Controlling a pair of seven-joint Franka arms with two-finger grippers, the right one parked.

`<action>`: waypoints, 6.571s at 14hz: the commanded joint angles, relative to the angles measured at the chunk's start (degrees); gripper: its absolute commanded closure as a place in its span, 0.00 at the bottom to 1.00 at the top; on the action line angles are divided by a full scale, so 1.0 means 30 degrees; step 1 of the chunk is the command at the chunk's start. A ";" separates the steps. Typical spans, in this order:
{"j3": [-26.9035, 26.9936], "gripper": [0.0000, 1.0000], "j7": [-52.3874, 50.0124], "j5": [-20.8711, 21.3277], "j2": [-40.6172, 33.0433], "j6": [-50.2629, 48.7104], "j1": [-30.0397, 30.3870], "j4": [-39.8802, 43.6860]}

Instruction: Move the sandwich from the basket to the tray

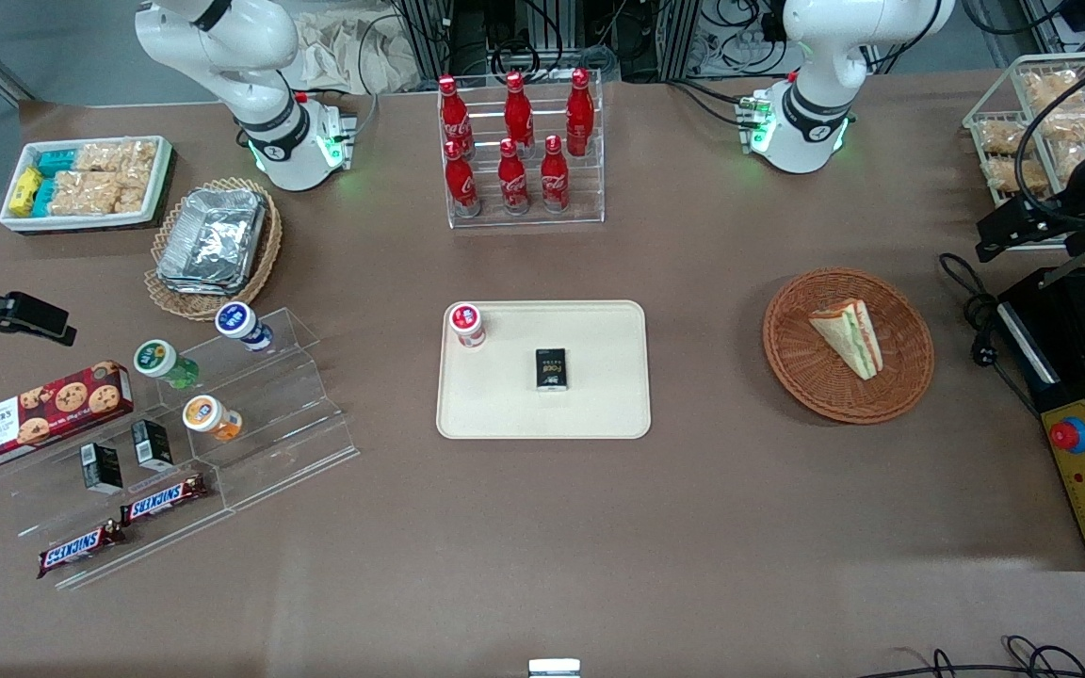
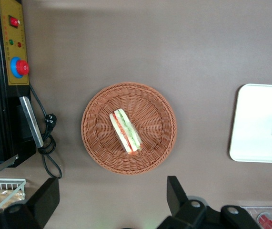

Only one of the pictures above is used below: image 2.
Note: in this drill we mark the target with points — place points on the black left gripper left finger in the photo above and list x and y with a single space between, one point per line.
45 198

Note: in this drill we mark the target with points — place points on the red drink can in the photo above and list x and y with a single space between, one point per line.
266 219

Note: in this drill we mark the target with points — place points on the silver metal bar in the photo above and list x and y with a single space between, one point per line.
32 121
0 167

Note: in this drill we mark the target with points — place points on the red emergency stop button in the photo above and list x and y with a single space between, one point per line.
21 67

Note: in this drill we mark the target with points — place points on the clear bag of brown snacks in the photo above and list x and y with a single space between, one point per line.
6 198

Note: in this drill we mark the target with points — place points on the brown round wicker basket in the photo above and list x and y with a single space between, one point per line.
152 143

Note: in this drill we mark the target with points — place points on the yellow control panel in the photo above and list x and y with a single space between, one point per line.
16 45

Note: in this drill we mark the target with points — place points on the triangle sandwich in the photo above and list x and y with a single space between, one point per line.
125 131

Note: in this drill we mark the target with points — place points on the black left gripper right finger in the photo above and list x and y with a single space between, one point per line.
176 195

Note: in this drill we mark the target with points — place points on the red rocker switch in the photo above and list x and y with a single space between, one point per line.
14 21

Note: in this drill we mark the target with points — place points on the white plastic tray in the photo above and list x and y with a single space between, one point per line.
252 124

